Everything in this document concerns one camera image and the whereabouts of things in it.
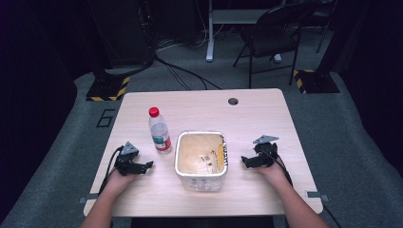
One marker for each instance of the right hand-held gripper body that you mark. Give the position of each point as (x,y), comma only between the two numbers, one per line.
(266,152)

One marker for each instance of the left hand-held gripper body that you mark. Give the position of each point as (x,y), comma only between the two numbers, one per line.
(126,158)

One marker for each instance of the person's right hand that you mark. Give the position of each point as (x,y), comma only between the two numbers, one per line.
(272,174)

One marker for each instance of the person's left hand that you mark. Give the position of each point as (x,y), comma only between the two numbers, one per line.
(118,180)

